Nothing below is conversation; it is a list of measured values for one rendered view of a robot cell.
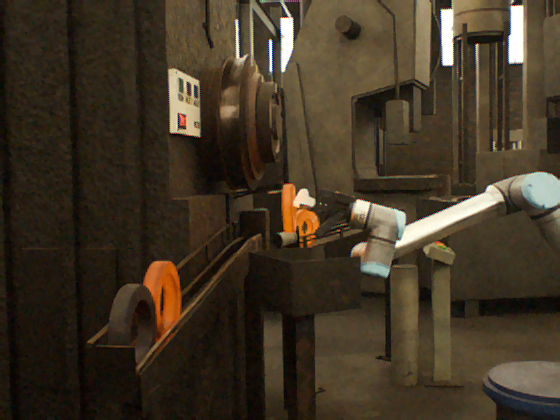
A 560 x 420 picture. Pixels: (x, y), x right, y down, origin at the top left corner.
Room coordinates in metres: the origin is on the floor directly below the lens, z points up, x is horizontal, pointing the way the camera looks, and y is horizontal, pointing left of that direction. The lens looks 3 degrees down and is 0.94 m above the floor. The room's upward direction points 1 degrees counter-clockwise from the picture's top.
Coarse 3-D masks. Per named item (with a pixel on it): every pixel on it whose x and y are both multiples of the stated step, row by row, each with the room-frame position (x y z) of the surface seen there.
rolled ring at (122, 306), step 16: (128, 288) 1.25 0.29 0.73; (144, 288) 1.29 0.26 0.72; (128, 304) 1.21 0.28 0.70; (144, 304) 1.31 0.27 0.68; (112, 320) 1.19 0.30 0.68; (128, 320) 1.20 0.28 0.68; (144, 320) 1.33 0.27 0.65; (112, 336) 1.19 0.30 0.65; (128, 336) 1.20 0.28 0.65; (144, 336) 1.33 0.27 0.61; (144, 352) 1.31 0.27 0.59
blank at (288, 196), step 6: (288, 186) 2.09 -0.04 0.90; (288, 192) 2.06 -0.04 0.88; (294, 192) 2.14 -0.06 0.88; (282, 198) 2.06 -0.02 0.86; (288, 198) 2.05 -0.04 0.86; (294, 198) 2.13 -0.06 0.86; (282, 204) 2.05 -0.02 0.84; (288, 204) 2.04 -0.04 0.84; (282, 210) 2.05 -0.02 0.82; (288, 210) 2.04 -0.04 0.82; (294, 210) 2.15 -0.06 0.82; (288, 216) 2.05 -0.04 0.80; (294, 216) 2.14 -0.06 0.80; (288, 222) 2.05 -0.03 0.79; (294, 222) 2.09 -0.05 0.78; (288, 228) 2.07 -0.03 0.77; (294, 228) 2.09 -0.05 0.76
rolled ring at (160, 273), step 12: (156, 264) 1.43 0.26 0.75; (168, 264) 1.45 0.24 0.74; (156, 276) 1.39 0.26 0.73; (168, 276) 1.48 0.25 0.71; (156, 288) 1.38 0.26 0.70; (168, 288) 1.51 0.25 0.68; (180, 288) 1.54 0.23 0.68; (156, 300) 1.37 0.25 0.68; (168, 300) 1.51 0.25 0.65; (180, 300) 1.53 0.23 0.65; (156, 312) 1.37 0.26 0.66; (168, 312) 1.51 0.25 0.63; (180, 312) 1.53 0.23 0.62; (168, 324) 1.48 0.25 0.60
